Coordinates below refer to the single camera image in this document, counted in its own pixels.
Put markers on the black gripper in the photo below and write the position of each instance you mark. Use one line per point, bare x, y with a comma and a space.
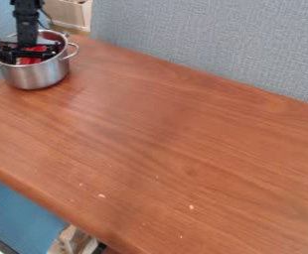
27, 38

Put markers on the red plastic block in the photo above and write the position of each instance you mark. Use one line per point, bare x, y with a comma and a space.
31, 60

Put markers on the stainless steel pot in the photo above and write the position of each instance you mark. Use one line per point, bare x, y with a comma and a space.
40, 75

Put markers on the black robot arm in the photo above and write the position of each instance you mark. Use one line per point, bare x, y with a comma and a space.
27, 6

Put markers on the beige wooden cabinet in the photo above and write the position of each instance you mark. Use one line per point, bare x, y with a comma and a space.
69, 14

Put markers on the white frame under table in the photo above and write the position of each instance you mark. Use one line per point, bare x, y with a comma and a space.
72, 241

